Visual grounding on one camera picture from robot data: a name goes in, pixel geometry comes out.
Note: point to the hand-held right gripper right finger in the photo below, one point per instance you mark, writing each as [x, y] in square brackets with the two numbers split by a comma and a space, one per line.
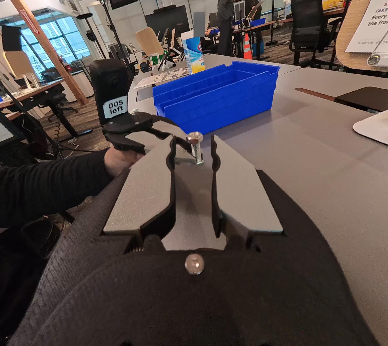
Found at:
[245, 197]

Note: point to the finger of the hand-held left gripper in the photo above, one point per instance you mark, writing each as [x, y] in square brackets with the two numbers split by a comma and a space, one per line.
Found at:
[145, 141]
[169, 128]

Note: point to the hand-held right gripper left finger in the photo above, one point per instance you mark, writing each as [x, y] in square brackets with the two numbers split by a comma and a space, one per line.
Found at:
[145, 197]

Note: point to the silver hex bolt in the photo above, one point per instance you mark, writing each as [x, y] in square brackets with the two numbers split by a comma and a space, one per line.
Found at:
[195, 148]

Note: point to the blue plastic bin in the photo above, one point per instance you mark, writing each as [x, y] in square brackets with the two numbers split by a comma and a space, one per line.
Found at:
[212, 109]

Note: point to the person's left forearm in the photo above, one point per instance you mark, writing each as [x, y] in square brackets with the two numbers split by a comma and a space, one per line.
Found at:
[51, 185]

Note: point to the person's left hand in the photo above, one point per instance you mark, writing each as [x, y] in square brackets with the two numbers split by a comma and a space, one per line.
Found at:
[119, 162]

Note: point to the grey desk flap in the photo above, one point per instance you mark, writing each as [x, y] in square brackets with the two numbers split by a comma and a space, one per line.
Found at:
[144, 94]

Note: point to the yellow black device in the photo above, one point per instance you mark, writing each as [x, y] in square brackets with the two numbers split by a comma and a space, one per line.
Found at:
[144, 67]

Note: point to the printed desk sheet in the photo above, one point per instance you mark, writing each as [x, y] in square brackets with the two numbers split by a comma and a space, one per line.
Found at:
[163, 77]

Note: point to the green card stand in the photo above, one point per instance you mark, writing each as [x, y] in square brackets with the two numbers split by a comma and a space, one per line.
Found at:
[154, 59]

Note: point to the tan wooden board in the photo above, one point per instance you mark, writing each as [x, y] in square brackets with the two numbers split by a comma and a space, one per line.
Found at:
[148, 41]
[18, 64]

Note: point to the black white hand tool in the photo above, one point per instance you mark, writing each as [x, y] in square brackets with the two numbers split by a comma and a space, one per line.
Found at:
[166, 61]

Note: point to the wooden side desk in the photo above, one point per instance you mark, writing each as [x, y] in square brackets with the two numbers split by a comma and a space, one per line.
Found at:
[36, 88]

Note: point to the disinfectant wipes canister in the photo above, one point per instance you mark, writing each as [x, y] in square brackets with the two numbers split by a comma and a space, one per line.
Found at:
[194, 54]

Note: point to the black square panel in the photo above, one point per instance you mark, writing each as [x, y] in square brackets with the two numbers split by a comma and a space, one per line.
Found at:
[11, 38]

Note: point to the orange traffic cone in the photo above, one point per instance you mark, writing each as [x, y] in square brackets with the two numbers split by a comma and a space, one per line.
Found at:
[248, 48]

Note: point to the grey computer screen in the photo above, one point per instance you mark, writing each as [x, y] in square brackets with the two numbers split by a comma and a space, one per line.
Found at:
[6, 132]

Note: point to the black upright monitor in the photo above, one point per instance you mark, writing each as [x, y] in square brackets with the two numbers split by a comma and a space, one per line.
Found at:
[213, 20]
[239, 10]

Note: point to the blue waste bin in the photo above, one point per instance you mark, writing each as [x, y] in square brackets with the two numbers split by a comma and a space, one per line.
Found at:
[257, 50]

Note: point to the small blue bin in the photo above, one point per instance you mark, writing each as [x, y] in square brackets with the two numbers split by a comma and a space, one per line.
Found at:
[257, 22]

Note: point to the person's dark clothing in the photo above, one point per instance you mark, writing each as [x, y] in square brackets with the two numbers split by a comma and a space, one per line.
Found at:
[18, 285]

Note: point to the dark brown desk flap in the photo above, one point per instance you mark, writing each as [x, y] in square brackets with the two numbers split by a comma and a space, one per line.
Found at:
[363, 97]

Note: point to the black office chair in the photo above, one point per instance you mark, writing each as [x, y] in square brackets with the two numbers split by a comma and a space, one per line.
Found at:
[306, 12]

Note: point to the yellow storage bins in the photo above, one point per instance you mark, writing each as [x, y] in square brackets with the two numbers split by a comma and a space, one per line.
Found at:
[333, 2]

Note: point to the printed instruction sheet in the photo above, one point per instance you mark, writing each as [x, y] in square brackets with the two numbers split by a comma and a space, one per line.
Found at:
[372, 33]

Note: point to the wooden support post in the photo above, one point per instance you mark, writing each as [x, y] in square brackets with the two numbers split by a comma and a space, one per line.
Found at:
[45, 39]

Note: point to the large black wall screen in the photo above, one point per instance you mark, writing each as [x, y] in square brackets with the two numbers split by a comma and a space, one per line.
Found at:
[166, 18]

